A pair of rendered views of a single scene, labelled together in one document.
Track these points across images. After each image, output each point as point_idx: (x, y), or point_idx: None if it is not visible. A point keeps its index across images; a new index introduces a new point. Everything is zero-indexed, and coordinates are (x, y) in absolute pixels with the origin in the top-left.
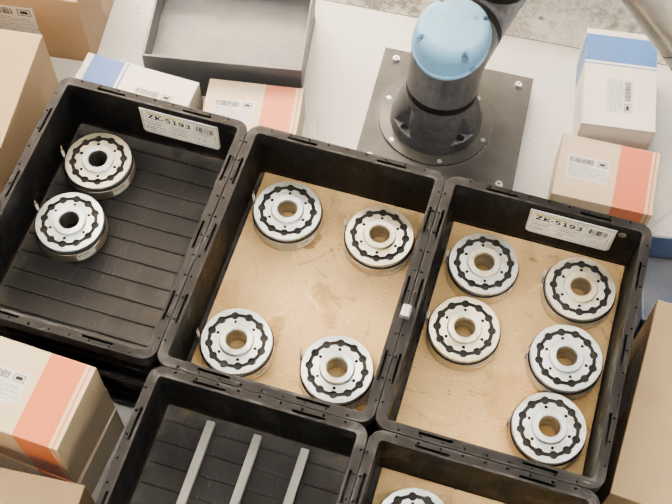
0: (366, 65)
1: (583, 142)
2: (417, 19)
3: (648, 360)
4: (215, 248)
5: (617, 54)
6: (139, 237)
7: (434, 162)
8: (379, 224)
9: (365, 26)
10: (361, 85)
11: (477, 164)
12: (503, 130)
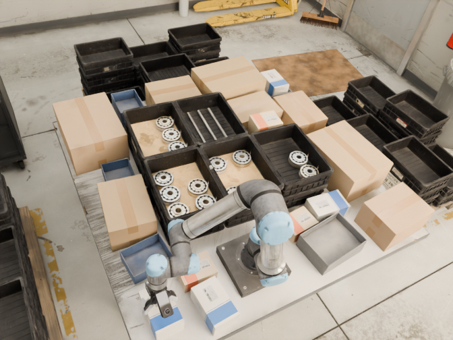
0: (292, 270)
1: (209, 272)
2: (296, 299)
3: (149, 204)
4: (263, 162)
5: (222, 309)
6: (284, 168)
7: (244, 241)
8: None
9: (307, 284)
10: (288, 263)
11: (233, 250)
12: (236, 267)
